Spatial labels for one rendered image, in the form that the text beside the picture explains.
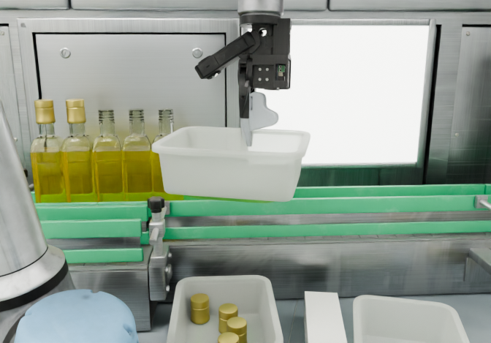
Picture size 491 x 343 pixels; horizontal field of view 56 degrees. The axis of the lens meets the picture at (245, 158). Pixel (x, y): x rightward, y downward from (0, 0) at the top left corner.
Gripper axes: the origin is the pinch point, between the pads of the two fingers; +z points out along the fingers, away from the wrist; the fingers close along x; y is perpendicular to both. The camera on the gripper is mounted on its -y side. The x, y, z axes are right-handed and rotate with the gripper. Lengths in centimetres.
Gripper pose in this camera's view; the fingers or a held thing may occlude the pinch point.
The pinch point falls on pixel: (245, 138)
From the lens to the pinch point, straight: 79.6
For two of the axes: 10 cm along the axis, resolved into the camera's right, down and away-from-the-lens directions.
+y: 9.8, 0.4, -1.7
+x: 1.7, -1.2, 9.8
